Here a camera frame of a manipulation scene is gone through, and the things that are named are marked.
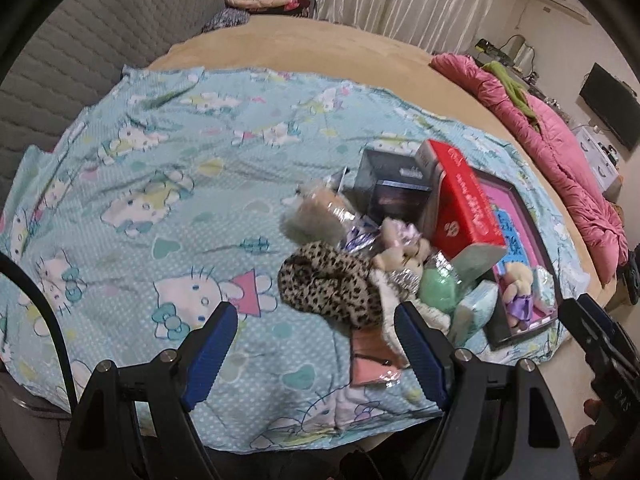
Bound salmon pink plush pouch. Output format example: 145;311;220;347
349;327;407;389

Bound cream doll with purple dress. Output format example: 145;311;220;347
499;262;539;332

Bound bagged beige plush toy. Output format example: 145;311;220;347
279;179;362;247

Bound grey quilted headboard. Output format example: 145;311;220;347
0;0;231;181

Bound black cardboard box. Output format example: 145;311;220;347
356;149;427;197

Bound grey shallow box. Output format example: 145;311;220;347
470;167;564;351

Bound small white tissue packet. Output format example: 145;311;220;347
529;266;559;312

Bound cluttered dark desk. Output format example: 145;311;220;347
472;35;546;96

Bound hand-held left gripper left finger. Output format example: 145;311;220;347
57;301;240;480

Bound black monitor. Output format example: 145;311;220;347
579;62;640;152

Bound cream curtains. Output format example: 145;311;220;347
297;0;531;56

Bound cartoon cat printed sheet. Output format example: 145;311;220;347
0;65;591;451

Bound black bag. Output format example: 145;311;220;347
621;242;640;307

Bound green cloth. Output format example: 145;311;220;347
482;60;543;133

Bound red tissue pack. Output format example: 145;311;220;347
415;139;508;287

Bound dark patterned cloth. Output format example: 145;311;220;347
201;7;249;34

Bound teddy bear with purple bow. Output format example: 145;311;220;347
372;219;434;282

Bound mint tissue packet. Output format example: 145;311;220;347
446;280;501;347

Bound pink book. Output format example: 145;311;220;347
477;182;551;321

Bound leopard print cloth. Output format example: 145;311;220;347
276;241;397;332

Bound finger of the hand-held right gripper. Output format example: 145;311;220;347
557;292;620;361

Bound dark glossy box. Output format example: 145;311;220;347
367;179;434;224

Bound pink quilt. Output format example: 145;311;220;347
430;52;630;286

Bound white drawer cabinet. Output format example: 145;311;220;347
570;124;624;197

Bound beige bed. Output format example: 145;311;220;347
145;14;626;461

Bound white air conditioner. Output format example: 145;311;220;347
536;0;592;25

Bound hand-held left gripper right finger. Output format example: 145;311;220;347
394;301;571;480

